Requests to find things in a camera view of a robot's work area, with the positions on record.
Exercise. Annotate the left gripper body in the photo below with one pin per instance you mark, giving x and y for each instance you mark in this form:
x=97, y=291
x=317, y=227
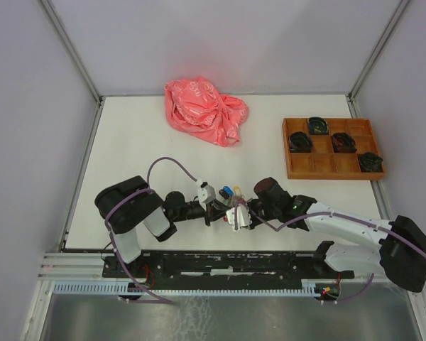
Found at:
x=209, y=212

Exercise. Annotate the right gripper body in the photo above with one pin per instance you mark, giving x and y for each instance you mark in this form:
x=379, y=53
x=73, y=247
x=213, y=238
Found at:
x=259, y=213

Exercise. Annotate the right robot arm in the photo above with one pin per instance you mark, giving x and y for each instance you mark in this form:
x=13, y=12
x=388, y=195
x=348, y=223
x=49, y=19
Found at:
x=395, y=248

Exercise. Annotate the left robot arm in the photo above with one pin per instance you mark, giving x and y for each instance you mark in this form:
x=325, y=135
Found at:
x=132, y=202

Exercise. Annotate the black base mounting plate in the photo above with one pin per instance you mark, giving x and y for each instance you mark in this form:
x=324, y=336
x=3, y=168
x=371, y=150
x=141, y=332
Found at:
x=232, y=270

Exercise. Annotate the black coiled item left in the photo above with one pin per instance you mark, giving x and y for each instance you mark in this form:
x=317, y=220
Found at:
x=300, y=142

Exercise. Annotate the black coiled item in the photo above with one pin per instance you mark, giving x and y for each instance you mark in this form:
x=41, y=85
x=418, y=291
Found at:
x=300, y=142
x=317, y=126
x=370, y=162
x=343, y=143

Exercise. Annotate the wooden compartment tray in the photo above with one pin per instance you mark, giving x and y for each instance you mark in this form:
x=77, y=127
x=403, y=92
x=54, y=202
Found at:
x=319, y=148

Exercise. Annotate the black coiled item top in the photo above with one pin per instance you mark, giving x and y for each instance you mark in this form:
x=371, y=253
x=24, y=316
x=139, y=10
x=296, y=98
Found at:
x=317, y=126

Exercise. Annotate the crumpled pink plastic bag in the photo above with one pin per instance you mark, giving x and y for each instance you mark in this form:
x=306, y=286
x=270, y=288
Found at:
x=197, y=108

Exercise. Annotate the black coiled item middle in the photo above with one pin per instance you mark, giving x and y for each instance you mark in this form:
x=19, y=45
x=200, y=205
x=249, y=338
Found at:
x=343, y=143

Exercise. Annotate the black coiled item right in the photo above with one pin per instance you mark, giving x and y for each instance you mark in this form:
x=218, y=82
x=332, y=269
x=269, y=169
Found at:
x=370, y=162

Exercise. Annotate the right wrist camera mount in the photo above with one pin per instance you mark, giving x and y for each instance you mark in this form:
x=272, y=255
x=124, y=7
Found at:
x=239, y=217

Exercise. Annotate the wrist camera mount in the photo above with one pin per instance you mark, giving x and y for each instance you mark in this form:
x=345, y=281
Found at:
x=205, y=193
x=239, y=217

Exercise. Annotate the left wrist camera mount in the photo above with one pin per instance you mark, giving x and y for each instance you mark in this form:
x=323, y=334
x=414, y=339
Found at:
x=205, y=193

